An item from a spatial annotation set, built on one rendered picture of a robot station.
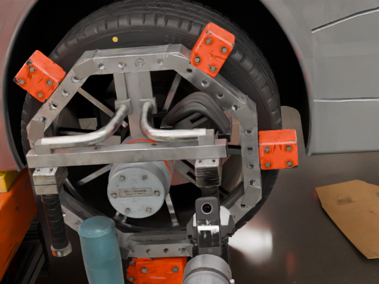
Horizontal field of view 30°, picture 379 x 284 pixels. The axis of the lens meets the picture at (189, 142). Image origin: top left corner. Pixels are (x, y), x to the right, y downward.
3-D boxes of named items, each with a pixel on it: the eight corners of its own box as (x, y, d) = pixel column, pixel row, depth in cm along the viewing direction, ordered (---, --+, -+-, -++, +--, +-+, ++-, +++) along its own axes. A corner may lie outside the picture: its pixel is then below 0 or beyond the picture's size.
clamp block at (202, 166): (223, 165, 152) (220, 143, 150) (221, 186, 144) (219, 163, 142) (199, 167, 153) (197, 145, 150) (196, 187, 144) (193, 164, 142)
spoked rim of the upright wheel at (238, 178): (45, 45, 191) (102, 203, 211) (20, 76, 170) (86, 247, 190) (228, 3, 182) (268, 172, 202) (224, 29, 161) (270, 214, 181)
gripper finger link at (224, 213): (222, 225, 154) (215, 249, 146) (220, 202, 151) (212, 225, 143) (237, 225, 153) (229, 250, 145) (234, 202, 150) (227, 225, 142)
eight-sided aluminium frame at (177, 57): (265, 240, 182) (252, 36, 159) (266, 254, 176) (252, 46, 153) (61, 248, 189) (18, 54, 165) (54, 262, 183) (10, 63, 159)
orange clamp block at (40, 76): (68, 71, 168) (37, 48, 166) (60, 84, 160) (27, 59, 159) (52, 92, 170) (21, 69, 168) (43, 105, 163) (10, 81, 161)
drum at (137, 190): (180, 174, 176) (173, 123, 170) (171, 220, 157) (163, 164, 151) (124, 177, 178) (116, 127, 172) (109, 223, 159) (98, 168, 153)
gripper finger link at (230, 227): (216, 221, 148) (208, 244, 140) (215, 213, 147) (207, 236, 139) (238, 221, 147) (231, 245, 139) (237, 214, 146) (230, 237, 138)
